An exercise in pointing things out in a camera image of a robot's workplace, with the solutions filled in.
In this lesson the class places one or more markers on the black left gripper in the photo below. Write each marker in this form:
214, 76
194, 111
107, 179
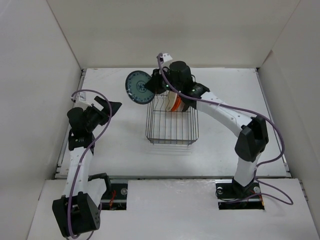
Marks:
104, 117

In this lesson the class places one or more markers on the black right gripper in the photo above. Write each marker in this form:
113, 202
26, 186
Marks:
154, 84

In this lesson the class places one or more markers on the blue white patterned plate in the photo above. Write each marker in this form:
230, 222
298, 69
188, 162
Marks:
135, 87

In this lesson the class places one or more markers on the cream plate with black mark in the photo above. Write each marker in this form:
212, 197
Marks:
170, 100

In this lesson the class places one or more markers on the orange round plate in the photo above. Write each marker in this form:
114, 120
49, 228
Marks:
176, 104

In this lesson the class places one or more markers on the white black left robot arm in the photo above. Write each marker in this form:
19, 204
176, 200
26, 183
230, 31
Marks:
77, 211

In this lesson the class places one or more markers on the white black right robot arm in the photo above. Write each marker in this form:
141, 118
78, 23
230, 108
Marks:
251, 132

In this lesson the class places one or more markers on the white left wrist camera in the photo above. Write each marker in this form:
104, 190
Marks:
80, 100

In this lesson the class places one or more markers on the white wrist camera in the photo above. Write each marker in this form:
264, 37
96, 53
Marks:
80, 100
164, 58

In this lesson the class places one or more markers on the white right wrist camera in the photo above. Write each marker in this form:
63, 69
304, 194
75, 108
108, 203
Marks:
164, 58

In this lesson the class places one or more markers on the grey wire dish rack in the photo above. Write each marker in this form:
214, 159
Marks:
170, 127

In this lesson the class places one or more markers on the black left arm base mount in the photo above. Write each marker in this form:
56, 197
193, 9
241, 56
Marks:
116, 198

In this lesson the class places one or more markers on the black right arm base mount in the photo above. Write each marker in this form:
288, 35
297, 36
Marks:
231, 196

